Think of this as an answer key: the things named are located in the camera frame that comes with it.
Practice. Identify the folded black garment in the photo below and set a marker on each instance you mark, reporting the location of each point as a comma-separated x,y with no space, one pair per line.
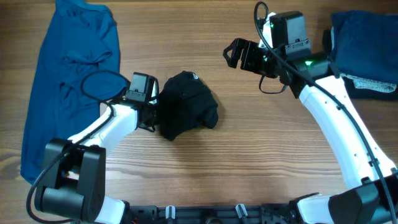
353,92

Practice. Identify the teal blue t-shirt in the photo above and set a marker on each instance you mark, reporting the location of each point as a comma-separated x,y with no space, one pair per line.
78,64

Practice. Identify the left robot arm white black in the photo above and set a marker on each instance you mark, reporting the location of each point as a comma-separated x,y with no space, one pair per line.
72,181

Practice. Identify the folded navy blue garment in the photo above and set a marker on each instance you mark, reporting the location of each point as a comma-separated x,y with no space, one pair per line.
366,44

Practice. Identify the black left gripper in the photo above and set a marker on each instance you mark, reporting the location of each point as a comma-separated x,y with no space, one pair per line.
149,116

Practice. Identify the black t-shirt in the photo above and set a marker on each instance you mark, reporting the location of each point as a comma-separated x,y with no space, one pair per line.
185,103

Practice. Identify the folded grey garment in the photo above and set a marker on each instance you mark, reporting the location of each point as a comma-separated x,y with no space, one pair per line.
369,84

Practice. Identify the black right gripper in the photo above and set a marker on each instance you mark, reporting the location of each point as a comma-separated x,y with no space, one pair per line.
246,55

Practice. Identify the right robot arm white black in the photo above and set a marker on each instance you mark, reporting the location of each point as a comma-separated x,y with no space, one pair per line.
284,52

